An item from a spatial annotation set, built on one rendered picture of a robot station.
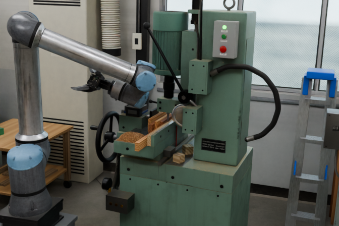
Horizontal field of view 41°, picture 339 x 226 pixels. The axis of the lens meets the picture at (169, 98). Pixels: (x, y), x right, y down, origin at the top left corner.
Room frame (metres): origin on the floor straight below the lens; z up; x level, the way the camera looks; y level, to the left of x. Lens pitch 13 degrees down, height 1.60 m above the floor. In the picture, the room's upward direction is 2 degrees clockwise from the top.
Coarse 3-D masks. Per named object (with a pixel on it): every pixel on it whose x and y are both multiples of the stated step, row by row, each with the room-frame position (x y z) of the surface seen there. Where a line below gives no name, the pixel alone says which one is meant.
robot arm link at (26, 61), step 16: (32, 16) 2.01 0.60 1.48; (16, 48) 1.99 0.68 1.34; (32, 48) 2.00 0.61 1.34; (16, 64) 2.00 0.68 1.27; (32, 64) 2.00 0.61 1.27; (16, 80) 2.01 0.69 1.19; (32, 80) 2.00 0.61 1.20; (32, 96) 2.00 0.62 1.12; (32, 112) 2.00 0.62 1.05; (32, 128) 2.00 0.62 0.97; (16, 144) 2.01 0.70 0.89; (48, 144) 2.11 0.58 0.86
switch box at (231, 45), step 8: (216, 24) 2.02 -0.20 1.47; (224, 24) 2.00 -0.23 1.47; (232, 24) 1.99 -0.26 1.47; (216, 32) 2.01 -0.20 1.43; (224, 32) 2.00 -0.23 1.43; (232, 32) 1.99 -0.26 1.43; (216, 40) 2.01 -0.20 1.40; (232, 40) 1.99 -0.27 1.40; (216, 48) 2.01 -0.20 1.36; (232, 48) 1.99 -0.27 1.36; (216, 56) 2.01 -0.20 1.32; (224, 56) 2.00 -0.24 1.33; (232, 56) 1.99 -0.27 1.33
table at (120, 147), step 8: (144, 128) 2.29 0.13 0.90; (168, 136) 2.17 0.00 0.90; (120, 144) 2.06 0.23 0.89; (128, 144) 2.05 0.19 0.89; (160, 144) 2.08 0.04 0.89; (168, 144) 2.17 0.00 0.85; (120, 152) 2.06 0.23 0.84; (128, 152) 2.05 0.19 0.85; (136, 152) 2.03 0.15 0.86; (144, 152) 2.02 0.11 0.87; (152, 152) 2.00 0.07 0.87; (160, 152) 2.08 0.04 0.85
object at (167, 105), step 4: (160, 96) 2.31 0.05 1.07; (160, 100) 2.26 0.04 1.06; (164, 100) 2.25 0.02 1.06; (168, 100) 2.24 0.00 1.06; (172, 100) 2.23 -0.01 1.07; (176, 100) 2.23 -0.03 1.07; (160, 104) 2.26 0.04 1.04; (164, 104) 2.25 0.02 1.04; (168, 104) 2.24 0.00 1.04; (172, 104) 2.23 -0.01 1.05; (160, 108) 2.25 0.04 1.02; (164, 108) 2.25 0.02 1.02; (168, 108) 2.24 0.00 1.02; (172, 108) 2.23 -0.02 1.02; (168, 112) 2.24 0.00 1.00
